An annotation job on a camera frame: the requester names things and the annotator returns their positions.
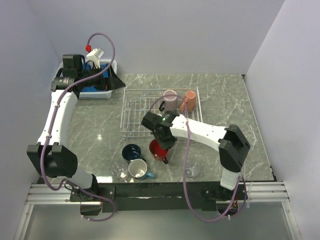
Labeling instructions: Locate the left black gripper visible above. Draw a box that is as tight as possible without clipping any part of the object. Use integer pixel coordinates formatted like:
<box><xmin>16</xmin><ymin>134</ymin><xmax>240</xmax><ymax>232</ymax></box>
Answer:
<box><xmin>78</xmin><ymin>63</ymin><xmax>126</xmax><ymax>91</ymax></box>

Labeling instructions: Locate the red mug black handle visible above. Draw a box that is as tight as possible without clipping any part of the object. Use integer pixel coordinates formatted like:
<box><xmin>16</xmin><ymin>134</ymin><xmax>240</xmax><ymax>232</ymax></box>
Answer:
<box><xmin>149</xmin><ymin>139</ymin><xmax>169</xmax><ymax>164</ymax></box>

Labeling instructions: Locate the mauve mug black handle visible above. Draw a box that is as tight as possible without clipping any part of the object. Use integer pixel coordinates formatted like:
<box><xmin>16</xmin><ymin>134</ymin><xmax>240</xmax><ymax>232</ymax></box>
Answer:
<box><xmin>158</xmin><ymin>89</ymin><xmax>178</xmax><ymax>112</ymax></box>

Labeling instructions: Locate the dark blue mug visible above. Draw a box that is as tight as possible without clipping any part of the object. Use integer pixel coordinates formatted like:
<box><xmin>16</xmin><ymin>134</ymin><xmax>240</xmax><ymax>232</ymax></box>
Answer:
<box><xmin>121</xmin><ymin>143</ymin><xmax>147</xmax><ymax>164</ymax></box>

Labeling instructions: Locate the pink floral mug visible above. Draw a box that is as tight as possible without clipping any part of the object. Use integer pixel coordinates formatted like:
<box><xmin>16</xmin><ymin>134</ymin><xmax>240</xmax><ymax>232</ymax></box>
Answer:
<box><xmin>179</xmin><ymin>90</ymin><xmax>197</xmax><ymax>112</ymax></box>

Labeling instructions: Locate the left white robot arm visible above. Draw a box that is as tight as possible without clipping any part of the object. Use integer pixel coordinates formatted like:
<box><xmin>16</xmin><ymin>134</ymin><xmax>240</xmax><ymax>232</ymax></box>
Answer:
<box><xmin>26</xmin><ymin>53</ymin><xmax>125</xmax><ymax>201</ymax></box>

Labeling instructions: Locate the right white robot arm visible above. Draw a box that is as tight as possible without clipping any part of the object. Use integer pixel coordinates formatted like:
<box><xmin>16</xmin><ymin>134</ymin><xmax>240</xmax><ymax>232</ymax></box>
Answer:
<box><xmin>141</xmin><ymin>111</ymin><xmax>251</xmax><ymax>200</ymax></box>

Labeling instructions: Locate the white plastic basket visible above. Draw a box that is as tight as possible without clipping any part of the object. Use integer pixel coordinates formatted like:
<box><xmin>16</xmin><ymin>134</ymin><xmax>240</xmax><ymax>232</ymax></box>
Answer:
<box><xmin>51</xmin><ymin>54</ymin><xmax>114</xmax><ymax>100</ymax></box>

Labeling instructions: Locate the light blue white mug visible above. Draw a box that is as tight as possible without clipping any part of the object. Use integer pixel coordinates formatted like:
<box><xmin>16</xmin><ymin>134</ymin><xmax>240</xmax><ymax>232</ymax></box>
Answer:
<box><xmin>128</xmin><ymin>159</ymin><xmax>156</xmax><ymax>180</ymax></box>

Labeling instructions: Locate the right clear glass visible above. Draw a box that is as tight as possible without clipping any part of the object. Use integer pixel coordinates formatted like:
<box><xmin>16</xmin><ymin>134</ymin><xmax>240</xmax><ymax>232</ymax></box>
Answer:
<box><xmin>184</xmin><ymin>162</ymin><xmax>201</xmax><ymax>179</ymax></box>

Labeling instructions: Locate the clear glass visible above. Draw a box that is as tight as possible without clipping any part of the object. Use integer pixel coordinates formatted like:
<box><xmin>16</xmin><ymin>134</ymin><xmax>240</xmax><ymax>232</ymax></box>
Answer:
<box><xmin>184</xmin><ymin>162</ymin><xmax>201</xmax><ymax>179</ymax></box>
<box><xmin>109</xmin><ymin>161</ymin><xmax>129</xmax><ymax>180</ymax></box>

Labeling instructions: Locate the left clear glass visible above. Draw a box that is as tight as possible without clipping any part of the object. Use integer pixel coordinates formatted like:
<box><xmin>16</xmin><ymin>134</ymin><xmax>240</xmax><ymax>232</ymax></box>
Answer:
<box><xmin>109</xmin><ymin>161</ymin><xmax>129</xmax><ymax>180</ymax></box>

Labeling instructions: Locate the black base beam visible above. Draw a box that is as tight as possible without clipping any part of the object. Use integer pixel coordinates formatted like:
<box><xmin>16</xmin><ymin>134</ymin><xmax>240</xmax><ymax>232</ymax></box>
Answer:
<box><xmin>64</xmin><ymin>181</ymin><xmax>251</xmax><ymax>217</ymax></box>

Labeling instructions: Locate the white wire dish rack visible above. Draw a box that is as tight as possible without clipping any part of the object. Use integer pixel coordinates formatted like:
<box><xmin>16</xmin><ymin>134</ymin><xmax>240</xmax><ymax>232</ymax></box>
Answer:
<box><xmin>120</xmin><ymin>86</ymin><xmax>203</xmax><ymax>140</ymax></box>

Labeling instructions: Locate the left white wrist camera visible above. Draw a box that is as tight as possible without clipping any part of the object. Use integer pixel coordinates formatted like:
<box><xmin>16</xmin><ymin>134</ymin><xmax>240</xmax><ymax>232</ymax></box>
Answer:
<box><xmin>86</xmin><ymin>48</ymin><xmax>104</xmax><ymax>69</ymax></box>

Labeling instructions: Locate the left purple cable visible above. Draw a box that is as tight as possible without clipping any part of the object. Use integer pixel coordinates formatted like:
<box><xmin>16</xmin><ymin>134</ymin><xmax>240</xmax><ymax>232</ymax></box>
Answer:
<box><xmin>39</xmin><ymin>32</ymin><xmax>118</xmax><ymax>223</ymax></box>

